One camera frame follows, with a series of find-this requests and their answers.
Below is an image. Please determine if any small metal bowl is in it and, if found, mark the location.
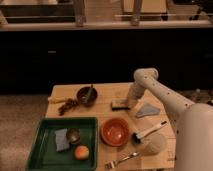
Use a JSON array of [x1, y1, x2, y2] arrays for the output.
[[66, 129, 80, 144]]

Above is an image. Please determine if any dark brown bowl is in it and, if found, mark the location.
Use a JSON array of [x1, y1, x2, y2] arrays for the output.
[[76, 87, 98, 107]]

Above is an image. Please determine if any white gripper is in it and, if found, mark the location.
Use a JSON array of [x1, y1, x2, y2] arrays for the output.
[[127, 83, 145, 109]]

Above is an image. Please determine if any blue sponge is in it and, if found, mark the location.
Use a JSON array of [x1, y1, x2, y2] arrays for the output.
[[55, 129, 70, 152]]

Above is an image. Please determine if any green plastic tray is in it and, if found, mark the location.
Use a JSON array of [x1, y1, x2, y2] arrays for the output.
[[26, 117, 98, 171]]

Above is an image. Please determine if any red bowl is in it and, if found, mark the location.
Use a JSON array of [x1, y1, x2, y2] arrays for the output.
[[100, 118, 130, 147]]

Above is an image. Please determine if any bunch of dark grapes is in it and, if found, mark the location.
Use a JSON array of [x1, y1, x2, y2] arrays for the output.
[[58, 99, 79, 116]]

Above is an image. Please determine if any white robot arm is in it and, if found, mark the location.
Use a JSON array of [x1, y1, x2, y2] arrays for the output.
[[127, 68, 213, 171]]

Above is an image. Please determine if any blue grey cloth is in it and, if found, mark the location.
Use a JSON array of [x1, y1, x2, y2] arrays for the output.
[[136, 103, 160, 118]]

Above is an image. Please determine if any silver fork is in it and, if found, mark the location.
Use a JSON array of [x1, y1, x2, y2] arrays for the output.
[[105, 152, 140, 169]]

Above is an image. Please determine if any green utensil in bowl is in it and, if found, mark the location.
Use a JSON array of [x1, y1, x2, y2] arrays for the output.
[[84, 84, 93, 101]]

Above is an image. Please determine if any orange peach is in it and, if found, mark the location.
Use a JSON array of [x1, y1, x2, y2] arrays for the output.
[[74, 145, 90, 160]]

